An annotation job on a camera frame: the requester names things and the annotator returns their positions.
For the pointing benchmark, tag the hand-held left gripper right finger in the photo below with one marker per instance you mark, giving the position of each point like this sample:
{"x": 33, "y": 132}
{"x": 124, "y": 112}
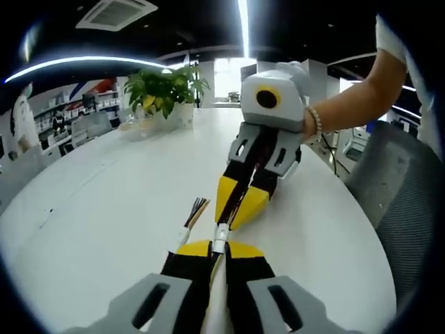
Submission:
{"x": 250, "y": 268}

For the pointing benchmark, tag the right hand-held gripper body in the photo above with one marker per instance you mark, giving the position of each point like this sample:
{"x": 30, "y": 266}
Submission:
{"x": 278, "y": 111}

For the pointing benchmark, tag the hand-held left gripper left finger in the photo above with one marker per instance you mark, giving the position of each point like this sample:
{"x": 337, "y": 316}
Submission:
{"x": 180, "y": 264}

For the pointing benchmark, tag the small distant potted plant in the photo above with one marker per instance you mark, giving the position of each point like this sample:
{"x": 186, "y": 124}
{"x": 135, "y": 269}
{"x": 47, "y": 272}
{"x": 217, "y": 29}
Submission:
{"x": 233, "y": 96}

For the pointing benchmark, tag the white plant pot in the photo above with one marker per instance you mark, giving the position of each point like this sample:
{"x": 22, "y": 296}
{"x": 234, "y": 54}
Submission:
{"x": 182, "y": 116}

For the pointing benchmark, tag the clear box with yellow contents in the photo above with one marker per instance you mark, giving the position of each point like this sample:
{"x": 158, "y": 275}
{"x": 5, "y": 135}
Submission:
{"x": 135, "y": 128}

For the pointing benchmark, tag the green leafy potted plant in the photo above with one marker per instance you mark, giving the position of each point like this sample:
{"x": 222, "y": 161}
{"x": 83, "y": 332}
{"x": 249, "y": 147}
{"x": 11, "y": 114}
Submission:
{"x": 156, "y": 87}

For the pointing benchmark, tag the person's white shirt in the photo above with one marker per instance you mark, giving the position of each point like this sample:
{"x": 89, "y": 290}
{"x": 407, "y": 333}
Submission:
{"x": 396, "y": 45}

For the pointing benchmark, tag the grey mesh office chair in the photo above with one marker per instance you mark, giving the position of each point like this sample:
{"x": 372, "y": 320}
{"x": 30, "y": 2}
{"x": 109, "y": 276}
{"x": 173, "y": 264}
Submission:
{"x": 400, "y": 195}

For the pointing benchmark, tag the white mesh office chair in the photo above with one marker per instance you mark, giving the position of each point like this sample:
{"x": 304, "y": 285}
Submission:
{"x": 90, "y": 127}

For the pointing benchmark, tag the white storage shelves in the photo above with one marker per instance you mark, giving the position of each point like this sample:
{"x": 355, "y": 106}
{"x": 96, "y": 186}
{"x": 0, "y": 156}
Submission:
{"x": 69, "y": 108}

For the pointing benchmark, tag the curved white ceiling light strip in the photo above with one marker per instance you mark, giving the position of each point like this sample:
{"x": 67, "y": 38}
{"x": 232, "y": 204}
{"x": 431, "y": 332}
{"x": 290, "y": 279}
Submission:
{"x": 87, "y": 62}

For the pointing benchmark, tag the white ceiling air vent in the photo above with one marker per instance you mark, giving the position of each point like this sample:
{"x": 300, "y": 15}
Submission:
{"x": 114, "y": 12}

